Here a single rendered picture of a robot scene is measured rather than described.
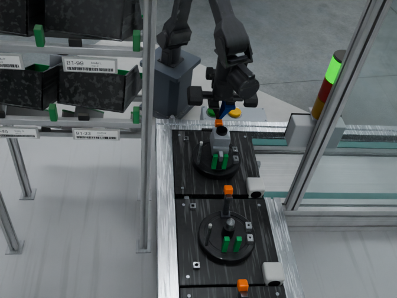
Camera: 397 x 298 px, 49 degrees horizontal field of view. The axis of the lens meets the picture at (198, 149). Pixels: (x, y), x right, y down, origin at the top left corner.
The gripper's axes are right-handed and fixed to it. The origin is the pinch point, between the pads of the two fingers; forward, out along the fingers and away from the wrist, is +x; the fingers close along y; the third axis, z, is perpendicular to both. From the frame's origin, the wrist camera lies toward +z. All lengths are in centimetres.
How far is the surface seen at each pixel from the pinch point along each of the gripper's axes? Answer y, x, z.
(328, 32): -134, 109, 230
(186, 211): 9.3, 12.6, -24.6
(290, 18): -105, 109, 251
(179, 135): 10.1, 12.4, 2.8
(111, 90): 26.9, -24.7, -23.3
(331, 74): -16.8, -28.2, -20.2
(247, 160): -9.3, 12.6, -6.8
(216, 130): 1.6, 0.4, -7.3
